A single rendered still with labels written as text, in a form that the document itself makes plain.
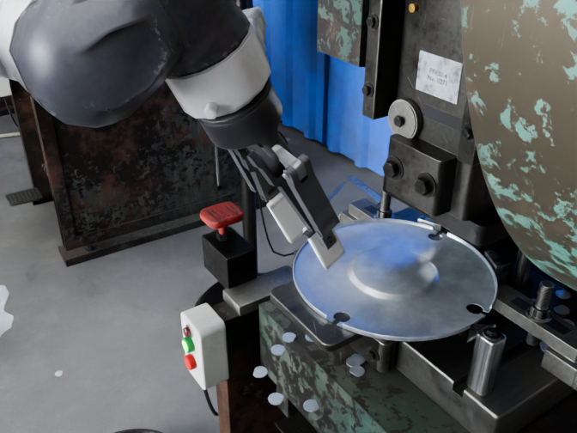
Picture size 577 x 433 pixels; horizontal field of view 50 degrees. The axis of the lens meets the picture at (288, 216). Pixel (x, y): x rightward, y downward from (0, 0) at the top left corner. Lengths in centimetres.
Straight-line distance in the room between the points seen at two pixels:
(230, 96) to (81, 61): 13
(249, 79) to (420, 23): 35
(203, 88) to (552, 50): 29
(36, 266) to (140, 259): 37
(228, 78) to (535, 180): 26
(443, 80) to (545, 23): 49
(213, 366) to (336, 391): 25
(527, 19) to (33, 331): 195
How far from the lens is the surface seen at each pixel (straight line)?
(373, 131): 285
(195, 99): 52
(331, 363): 95
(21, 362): 204
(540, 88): 33
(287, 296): 85
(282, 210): 70
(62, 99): 47
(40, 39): 46
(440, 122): 82
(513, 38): 33
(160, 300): 215
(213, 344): 106
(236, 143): 56
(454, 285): 90
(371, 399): 91
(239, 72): 52
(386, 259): 92
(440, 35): 80
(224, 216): 107
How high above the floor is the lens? 130
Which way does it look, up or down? 31 degrees down
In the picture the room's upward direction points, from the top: straight up
